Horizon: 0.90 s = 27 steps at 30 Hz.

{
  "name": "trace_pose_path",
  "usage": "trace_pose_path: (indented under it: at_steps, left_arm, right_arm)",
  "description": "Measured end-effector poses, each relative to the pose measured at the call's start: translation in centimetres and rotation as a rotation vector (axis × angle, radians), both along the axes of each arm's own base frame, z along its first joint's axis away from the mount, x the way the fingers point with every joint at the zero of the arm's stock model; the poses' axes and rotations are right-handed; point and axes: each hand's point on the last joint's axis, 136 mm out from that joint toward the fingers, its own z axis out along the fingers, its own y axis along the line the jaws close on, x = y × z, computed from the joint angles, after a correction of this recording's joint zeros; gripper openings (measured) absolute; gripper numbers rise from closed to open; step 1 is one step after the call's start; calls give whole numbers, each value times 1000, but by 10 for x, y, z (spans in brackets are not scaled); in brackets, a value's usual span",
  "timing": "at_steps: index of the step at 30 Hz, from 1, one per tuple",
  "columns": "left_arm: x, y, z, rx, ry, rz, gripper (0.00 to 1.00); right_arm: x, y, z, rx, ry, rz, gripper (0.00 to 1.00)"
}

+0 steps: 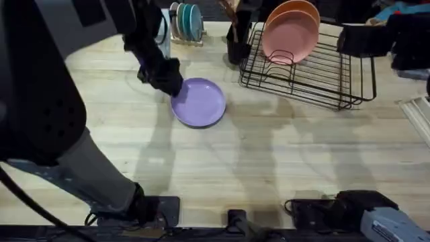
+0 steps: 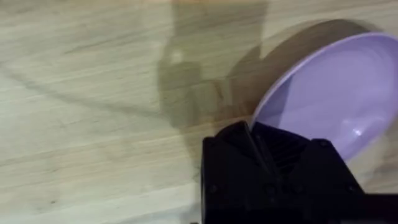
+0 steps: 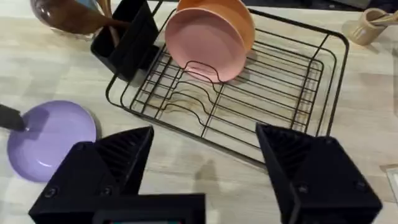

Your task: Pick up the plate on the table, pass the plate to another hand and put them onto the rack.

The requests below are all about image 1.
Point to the white plate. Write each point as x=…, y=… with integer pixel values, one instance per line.
x=173, y=17

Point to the green plate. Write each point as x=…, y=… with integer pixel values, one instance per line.
x=180, y=18

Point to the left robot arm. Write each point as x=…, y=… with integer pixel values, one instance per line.
x=40, y=101

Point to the heap of coloured cloths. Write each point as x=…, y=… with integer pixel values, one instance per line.
x=399, y=8

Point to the small wooden peg rack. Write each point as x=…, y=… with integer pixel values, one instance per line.
x=188, y=42

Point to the black rail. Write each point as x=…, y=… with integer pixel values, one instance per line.
x=201, y=237

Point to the white ridged board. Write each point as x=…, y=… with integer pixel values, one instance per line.
x=418, y=116

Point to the pale upright flat plate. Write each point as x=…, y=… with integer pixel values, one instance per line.
x=165, y=43

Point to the orange plate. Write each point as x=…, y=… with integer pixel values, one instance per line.
x=295, y=5

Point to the wooden cutlery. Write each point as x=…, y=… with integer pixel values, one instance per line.
x=230, y=11

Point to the pink plate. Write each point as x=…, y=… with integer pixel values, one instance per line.
x=290, y=35

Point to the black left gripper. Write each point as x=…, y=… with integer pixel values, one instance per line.
x=151, y=57

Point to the blue plate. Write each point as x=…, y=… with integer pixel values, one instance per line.
x=197, y=21

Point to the black cutlery holder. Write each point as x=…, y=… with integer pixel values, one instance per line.
x=236, y=50

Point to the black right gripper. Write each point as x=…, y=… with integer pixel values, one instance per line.
x=364, y=42

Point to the black rail clamp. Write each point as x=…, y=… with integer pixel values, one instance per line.
x=237, y=220

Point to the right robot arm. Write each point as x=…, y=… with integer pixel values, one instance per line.
x=389, y=223

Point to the teal plate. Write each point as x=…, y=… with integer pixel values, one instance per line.
x=187, y=20

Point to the purple plate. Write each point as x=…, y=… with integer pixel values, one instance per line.
x=201, y=104

